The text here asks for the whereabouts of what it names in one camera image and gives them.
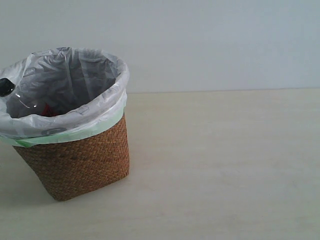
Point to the red label black-cap bottle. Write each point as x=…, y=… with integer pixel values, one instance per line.
x=19, y=105

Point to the white plastic bin liner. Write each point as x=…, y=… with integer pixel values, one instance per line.
x=85, y=87

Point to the woven wicker waste basket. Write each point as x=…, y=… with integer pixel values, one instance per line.
x=70, y=169

